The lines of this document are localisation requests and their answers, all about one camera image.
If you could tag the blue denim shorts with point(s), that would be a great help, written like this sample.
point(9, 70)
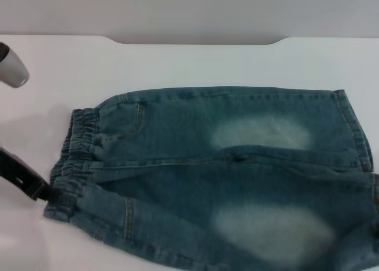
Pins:
point(192, 179)

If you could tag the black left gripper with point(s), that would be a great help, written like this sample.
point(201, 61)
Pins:
point(20, 172)

